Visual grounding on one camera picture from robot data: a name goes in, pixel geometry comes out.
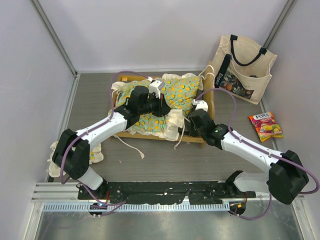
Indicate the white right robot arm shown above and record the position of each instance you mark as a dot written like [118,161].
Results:
[282,175]

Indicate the Fox's candy packet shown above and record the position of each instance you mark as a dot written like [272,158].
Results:
[266,126]

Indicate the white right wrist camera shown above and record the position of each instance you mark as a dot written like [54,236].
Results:
[200,105]

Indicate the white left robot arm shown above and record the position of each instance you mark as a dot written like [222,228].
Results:
[72,153]

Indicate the small lemon print pillow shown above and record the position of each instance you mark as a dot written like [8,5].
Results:
[95,156]

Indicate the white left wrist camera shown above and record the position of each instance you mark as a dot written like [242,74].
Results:
[155,87]

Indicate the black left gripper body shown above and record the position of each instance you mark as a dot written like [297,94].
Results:
[153,105]

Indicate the lemon print pet mattress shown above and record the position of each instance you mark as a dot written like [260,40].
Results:
[172,96]

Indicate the aluminium rail with cable duct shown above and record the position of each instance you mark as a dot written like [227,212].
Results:
[72,197]

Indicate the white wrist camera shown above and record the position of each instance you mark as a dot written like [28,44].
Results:
[155,87]
[200,105]

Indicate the beige canvas tote bag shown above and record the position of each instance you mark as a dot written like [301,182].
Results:
[242,67]

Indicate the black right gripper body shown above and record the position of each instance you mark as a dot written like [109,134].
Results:
[194,131]

